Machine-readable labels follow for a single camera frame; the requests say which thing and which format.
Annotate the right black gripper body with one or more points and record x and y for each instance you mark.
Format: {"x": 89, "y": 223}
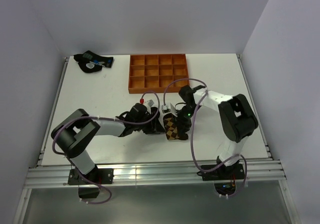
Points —
{"x": 184, "y": 117}

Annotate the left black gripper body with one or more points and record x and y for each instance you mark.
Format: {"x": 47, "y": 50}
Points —
{"x": 147, "y": 128}

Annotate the brown yellow argyle sock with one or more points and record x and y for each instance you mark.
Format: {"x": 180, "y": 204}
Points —
{"x": 170, "y": 127}

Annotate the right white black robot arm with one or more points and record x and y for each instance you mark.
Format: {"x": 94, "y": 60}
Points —
{"x": 238, "y": 120}

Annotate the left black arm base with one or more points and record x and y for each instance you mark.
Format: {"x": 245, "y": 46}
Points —
{"x": 98, "y": 175}

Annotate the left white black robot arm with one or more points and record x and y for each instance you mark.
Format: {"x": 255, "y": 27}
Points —
{"x": 75, "y": 133}

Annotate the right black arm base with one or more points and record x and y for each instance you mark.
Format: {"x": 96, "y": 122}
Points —
{"x": 235, "y": 171}

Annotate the orange compartment tray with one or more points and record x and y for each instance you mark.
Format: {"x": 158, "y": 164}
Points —
{"x": 157, "y": 73}

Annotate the black blue sock pile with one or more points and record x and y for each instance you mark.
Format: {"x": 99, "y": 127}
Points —
{"x": 90, "y": 62}

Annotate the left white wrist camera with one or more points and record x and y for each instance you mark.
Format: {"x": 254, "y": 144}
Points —
{"x": 147, "y": 103}

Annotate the aluminium front rail frame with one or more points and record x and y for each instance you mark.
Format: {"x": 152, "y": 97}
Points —
{"x": 149, "y": 174}

